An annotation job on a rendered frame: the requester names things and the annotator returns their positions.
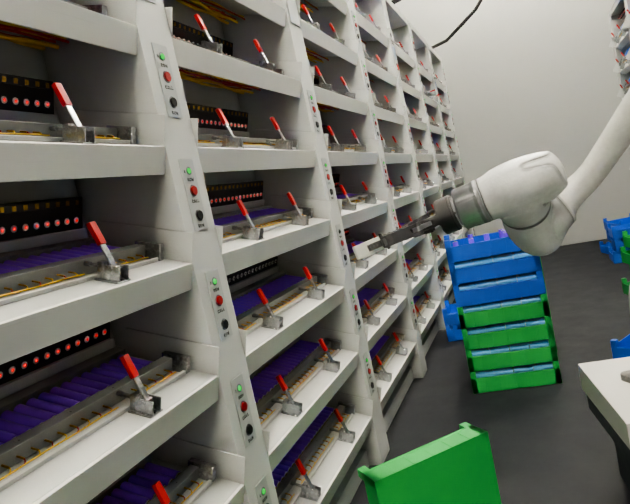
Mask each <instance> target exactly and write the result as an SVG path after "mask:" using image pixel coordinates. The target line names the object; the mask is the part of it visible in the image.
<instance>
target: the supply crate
mask: <svg viewBox="0 0 630 504"><path fill-rule="evenodd" d="M473 238H474V243H470V244H469V241H468V238H462V239H457V240H452V241H450V239H449V235H444V244H445V250H446V255H447V260H448V264H449V263H454V262H460V261H465V260H471V259H477V258H482V257H488V256H493V255H499V254H505V253H510V252H516V251H521V249H520V248H519V247H518V246H517V245H515V244H514V243H513V241H512V240H511V239H510V237H509V236H508V237H503V238H500V237H499V232H494V233H489V238H490V240H487V241H485V240H484V235H478V236H473ZM454 241H458V245H459V246H454V247H453V242H454Z"/></svg>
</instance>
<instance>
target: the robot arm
mask: <svg viewBox="0 0 630 504"><path fill-rule="evenodd" d="M629 145H630V89H629V90H628V92H627V93H626V95H625V97H624V98H623V100H622V101H621V103H620V105H619V106H618V108H617V109H616V111H615V113H614V114H613V116H612V117H611V119H610V121H609V122H608V124H607V126H606V127H605V129H604V130H603V132H602V134H601V135H600V137H599V138H598V140H597V142H596V143H595V145H594V147H593V148H592V150H591V151H590V153H589V155H588V156H587V158H586V159H585V161H584V162H583V163H582V165H581V166H580V167H579V168H578V170H577V171H576V172H575V173H574V174H573V175H572V176H570V177H569V178H568V179H567V176H566V172H565V170H564V167H563V165H562V163H561V162H560V160H559V159H558V158H557V157H556V156H555V155H554V154H553V153H551V152H549V151H544V152H536V153H532V154H528V155H524V156H521V157H518V158H515V159H512V160H510V161H507V162H505V163H503V164H501V165H498V166H496V167H495V168H493V169H491V170H489V171H488V172H487V173H485V174H484V175H483V176H481V177H480V178H478V179H476V180H472V181H471V182H469V183H467V184H464V185H462V186H460V187H457V188H455V189H453V190H452V191H451V196H452V197H451V196H448V195H447V196H445V197H443V198H440V199H438V200H436V201H434V203H433V208H434V211H435V214H434V215H432V216H430V215H429V213H427V214H424V215H422V216H421V217H419V218H418V219H415V220H413V221H411V222H410V223H408V225H406V226H404V227H401V228H399V229H397V230H394V231H392V232H388V233H387V234H384V235H383V236H382V234H381V233H380V234H378V237H375V238H373V239H371V240H368V241H366V242H364V243H361V244H359V245H356V246H354V247H352V249H353V251H354V254H355V256H356V258H357V259H358V260H359V259H361V258H364V257H366V256H369V255H371V254H373V253H376V252H378V251H381V250H383V249H386V248H388V249H390V248H391V246H392V245H394V244H397V243H399V242H402V241H404V240H407V239H410V238H412V237H414V238H416V237H418V236H421V235H423V234H429V233H431V232H434V230H436V229H435V227H436V226H438V225H440V226H441V227H442V230H443V231H444V232H445V233H446V234H451V233H453V232H456V231H458V230H461V229H462V228H463V225H464V226H465V228H466V229H468V230H469V229H470V228H473V227H475V226H476V227H477V226H478V225H479V226H480V225H483V224H485V223H489V222H491V221H493V220H496V219H499V218H500V219H501V220H502V223H503V226H504V229H505V231H506V232H507V234H508V236H509V237H510V239H511V240H512V241H513V243H514V244H515V245H517V246H518V247H519V248H520V249H521V250H522V251H524V252H525V253H527V254H530V255H533V256H546V255H549V254H551V253H553V252H554V251H556V250H557V249H558V248H559V246H560V245H561V244H562V242H563V240H564V237H565V235H566V233H567V231H568V230H569V228H570V227H571V226H572V224H573V223H574V222H575V221H576V213H577V210H578V208H579V207H580V205H581V204H582V203H583V202H584V201H585V200H586V199H587V198H588V197H589V196H590V195H591V194H592V193H593V192H594V191H595V190H596V189H597V187H598V186H599V185H600V184H601V183H602V182H603V180H604V179H605V178H606V176H607V175H608V174H609V173H610V171H611V170H612V168H613V167H614V166H615V164H616V163H617V162H618V160H619V159H620V157H621V156H622V155H623V153H624V152H625V150H626V149H627V148H628V146H629ZM629 310H630V286H629ZM620 376H621V380H622V381H624V382H627V383H630V370H626V371H623V372H621V373H620Z"/></svg>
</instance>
